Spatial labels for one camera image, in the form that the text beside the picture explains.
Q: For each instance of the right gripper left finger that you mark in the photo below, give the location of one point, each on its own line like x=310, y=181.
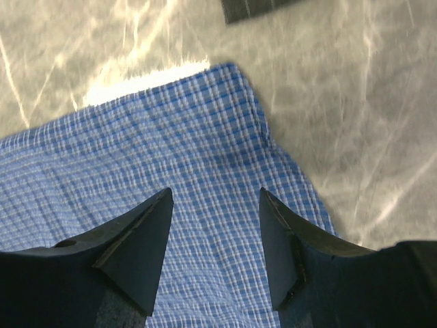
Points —
x=105, y=277

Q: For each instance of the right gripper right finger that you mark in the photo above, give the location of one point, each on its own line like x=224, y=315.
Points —
x=319, y=280

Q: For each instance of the folded dark striped shirt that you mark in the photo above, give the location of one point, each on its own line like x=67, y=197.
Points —
x=237, y=11

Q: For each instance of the blue plaid long sleeve shirt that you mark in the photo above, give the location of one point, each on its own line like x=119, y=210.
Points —
x=207, y=139

